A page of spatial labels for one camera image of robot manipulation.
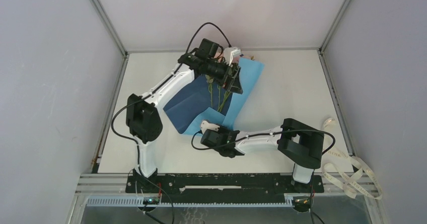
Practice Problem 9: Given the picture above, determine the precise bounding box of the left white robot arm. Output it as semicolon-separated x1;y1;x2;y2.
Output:
126;39;243;192

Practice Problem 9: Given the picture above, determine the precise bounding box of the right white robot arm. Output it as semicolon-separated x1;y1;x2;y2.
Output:
199;118;326;192

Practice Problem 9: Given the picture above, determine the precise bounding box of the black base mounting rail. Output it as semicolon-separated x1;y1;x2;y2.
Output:
125;173;325;203

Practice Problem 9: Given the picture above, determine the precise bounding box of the left circuit board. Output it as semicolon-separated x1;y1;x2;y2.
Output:
143;197;160;205

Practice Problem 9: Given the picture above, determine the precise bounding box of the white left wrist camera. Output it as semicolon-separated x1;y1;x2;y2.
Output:
223;47;242;65

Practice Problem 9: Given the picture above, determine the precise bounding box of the blue wrapping paper sheet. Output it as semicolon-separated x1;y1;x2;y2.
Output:
163;58;264;135

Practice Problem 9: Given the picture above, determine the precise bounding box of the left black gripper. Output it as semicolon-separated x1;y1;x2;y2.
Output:
205;57;242;94

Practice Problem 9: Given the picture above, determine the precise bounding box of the pink flower bunch stem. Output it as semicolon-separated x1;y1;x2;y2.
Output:
217;54;254;112

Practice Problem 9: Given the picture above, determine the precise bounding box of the white printed ribbon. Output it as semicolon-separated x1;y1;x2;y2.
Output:
319;116;383;200

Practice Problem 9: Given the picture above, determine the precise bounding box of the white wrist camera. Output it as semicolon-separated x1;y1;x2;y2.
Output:
200;120;220;133
223;47;242;65

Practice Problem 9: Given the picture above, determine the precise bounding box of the white slotted cable duct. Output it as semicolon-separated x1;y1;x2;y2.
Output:
86;196;294;207

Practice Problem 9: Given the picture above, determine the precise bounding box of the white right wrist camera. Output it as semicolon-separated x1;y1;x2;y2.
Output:
200;120;220;133

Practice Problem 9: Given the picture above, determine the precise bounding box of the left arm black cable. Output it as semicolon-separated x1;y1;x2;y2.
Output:
110;22;233;224

